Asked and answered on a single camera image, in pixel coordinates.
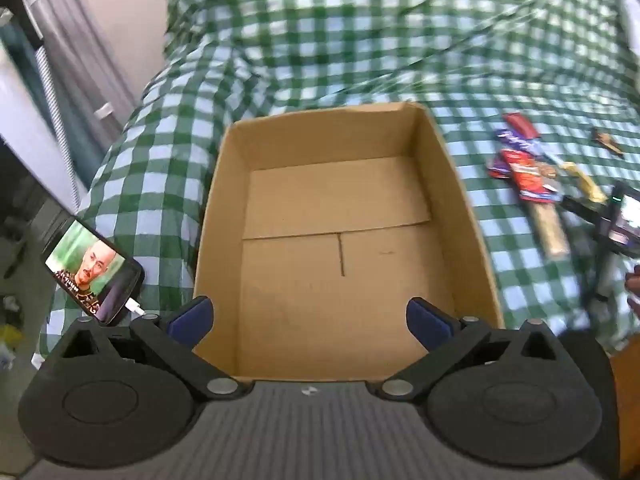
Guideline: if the small red snack packet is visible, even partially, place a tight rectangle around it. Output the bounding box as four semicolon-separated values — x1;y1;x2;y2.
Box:
504;112;542;141

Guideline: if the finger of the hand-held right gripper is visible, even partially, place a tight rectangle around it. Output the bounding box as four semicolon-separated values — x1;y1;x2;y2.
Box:
560;194;612;226

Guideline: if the dark brown gold bar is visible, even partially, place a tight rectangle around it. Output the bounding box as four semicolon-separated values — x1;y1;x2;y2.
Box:
591;129;625;157

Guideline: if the garment steamer with striped hose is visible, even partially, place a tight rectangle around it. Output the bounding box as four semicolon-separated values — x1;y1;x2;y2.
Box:
0;0;82;213

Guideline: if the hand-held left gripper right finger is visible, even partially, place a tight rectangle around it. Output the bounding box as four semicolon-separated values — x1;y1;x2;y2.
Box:
365;297;583;402

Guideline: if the large red snack packet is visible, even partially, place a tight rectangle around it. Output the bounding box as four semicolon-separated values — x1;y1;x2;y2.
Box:
500;149;559;203

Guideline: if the purple snack bar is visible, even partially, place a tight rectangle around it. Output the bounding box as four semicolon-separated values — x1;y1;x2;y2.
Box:
487;154;512;179

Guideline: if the purple chocolate packet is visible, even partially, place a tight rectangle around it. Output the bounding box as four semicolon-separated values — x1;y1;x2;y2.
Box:
495;129;542;157

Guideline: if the teal curtain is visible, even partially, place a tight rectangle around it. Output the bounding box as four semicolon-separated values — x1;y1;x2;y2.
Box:
0;22;76;203

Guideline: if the brown cardboard box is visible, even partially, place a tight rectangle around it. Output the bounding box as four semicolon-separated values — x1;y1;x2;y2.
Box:
192;101;505;383

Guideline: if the person's right hand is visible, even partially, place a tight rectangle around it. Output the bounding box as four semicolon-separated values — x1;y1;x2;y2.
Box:
624;262;640;318

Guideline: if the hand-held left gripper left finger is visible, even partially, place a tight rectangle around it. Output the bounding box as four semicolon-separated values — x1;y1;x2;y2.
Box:
44;296;251;402

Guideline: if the black smartphone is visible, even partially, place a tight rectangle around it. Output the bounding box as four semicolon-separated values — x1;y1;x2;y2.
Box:
41;216;147;327

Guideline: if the grey curtain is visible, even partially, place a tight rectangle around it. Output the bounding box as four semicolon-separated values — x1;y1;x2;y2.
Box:
30;0;137;128

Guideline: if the yellow snack packet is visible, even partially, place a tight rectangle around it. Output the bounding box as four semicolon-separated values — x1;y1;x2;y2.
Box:
560;161;607;202

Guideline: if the white charging cable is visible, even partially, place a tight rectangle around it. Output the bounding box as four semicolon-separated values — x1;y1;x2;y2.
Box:
127;299;160;322

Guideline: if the green checkered blanket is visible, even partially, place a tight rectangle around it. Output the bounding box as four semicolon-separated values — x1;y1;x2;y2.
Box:
47;0;640;361

